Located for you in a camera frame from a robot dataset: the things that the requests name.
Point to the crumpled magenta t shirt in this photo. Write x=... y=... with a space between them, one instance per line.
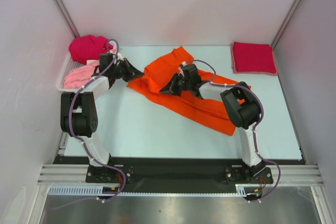
x=88 y=47

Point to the crumpled pink t shirt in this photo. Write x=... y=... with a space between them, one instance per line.
x=78 y=77

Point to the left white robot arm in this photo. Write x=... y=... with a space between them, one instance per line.
x=78 y=113

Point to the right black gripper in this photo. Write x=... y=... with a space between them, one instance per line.
x=171 y=87

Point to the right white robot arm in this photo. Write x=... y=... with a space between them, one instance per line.
x=243 y=108

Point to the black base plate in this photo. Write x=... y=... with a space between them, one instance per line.
x=172 y=175

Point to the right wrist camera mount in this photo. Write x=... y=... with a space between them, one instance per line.
x=183 y=64

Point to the white plastic basket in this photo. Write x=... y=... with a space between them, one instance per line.
x=69 y=64

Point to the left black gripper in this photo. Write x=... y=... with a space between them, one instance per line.
x=132 y=72

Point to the folded red t shirt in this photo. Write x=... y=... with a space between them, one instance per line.
x=254 y=57

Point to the aluminium frame rail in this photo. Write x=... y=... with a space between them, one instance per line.
x=75 y=174

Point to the orange t shirt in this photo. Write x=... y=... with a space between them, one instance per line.
x=157 y=74

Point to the white slotted cable duct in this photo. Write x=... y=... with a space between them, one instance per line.
x=101 y=191

